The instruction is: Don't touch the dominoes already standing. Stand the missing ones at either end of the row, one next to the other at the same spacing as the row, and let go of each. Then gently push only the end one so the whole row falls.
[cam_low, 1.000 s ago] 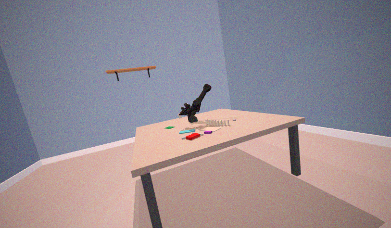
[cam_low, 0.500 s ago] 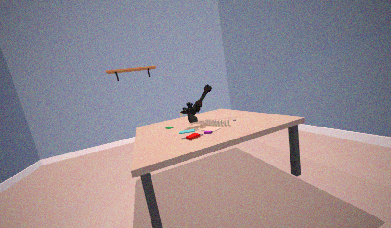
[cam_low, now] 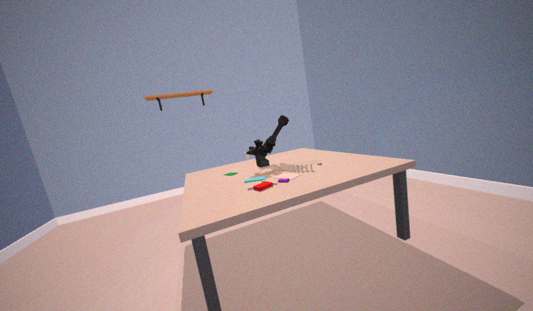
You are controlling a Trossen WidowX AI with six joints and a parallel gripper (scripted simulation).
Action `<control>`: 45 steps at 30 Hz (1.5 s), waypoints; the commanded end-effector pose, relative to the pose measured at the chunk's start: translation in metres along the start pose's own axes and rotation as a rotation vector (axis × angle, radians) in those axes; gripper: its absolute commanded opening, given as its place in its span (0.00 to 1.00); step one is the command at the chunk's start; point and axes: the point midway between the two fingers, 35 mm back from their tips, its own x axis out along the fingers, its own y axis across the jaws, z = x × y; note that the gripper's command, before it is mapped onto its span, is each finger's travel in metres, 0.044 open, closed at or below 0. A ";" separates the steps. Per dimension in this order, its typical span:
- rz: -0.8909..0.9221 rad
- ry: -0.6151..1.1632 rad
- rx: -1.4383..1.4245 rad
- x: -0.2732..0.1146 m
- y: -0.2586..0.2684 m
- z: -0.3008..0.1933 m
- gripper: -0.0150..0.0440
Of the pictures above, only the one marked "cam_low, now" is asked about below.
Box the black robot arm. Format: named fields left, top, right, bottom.
left=254, top=115, right=289, bottom=157

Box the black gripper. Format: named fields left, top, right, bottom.
left=246, top=146, right=266, bottom=156

